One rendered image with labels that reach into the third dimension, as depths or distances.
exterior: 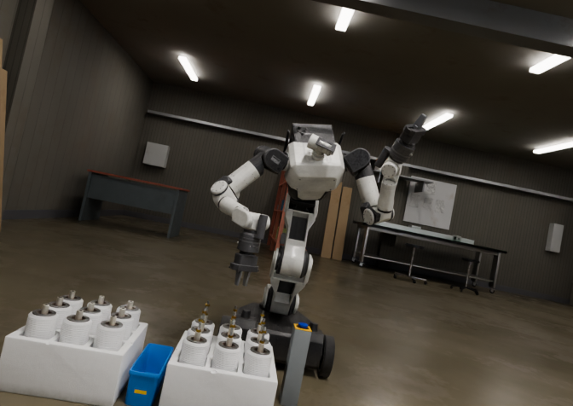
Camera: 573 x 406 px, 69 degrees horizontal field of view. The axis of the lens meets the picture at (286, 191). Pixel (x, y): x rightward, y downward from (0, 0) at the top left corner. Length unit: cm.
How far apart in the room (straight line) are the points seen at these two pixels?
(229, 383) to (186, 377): 15
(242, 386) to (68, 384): 58
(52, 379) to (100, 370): 16
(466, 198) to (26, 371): 979
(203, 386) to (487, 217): 968
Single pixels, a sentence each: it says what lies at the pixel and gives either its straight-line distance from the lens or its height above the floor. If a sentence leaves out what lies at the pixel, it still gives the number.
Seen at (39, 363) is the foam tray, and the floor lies 11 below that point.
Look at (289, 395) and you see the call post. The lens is 190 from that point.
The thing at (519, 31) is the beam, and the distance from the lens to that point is 475.
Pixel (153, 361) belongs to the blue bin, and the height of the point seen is 5.
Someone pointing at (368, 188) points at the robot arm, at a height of 96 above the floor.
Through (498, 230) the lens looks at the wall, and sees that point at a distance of 1098.
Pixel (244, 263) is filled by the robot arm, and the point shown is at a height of 54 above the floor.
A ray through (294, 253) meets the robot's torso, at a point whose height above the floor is 58.
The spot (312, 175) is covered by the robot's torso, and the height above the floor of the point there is 96.
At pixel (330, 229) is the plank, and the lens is 922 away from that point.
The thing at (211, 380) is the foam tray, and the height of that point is 15.
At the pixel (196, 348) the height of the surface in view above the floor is 24.
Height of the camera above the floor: 77
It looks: 3 degrees up
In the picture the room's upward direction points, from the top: 11 degrees clockwise
